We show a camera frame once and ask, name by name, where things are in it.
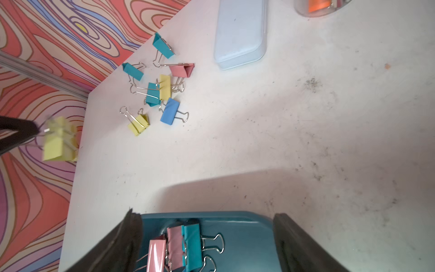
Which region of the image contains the blue binder clip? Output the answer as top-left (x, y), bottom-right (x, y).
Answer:
top-left (159, 98), bottom-right (189, 125)

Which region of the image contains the pink binder clip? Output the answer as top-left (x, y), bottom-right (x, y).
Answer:
top-left (134, 237), bottom-right (167, 272)
top-left (166, 226), bottom-right (186, 272)
top-left (158, 63), bottom-right (195, 78)

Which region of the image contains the light blue pencil case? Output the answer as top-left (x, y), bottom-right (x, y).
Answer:
top-left (214, 0), bottom-right (268, 70)

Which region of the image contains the yellow binder clip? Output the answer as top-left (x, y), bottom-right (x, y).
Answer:
top-left (157, 74), bottom-right (185, 101)
top-left (120, 106), bottom-right (150, 136)
top-left (43, 116), bottom-right (78, 162)

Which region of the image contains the teal binder clip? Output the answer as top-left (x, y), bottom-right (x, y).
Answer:
top-left (122, 62), bottom-right (147, 84)
top-left (181, 224), bottom-right (225, 272)
top-left (152, 33), bottom-right (175, 68)
top-left (130, 83), bottom-right (162, 107)

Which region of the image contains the dark teal storage tray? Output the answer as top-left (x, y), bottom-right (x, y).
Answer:
top-left (139, 211), bottom-right (281, 272)

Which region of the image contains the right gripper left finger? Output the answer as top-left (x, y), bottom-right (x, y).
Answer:
top-left (67, 209), bottom-right (143, 272)

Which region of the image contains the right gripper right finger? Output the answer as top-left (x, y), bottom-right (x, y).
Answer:
top-left (273, 213), bottom-right (348, 272)

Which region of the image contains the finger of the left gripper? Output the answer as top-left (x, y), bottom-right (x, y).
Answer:
top-left (1, 116), bottom-right (40, 155)

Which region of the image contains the clear pen cup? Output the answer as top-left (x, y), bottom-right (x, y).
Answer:
top-left (293, 0), bottom-right (352, 18)

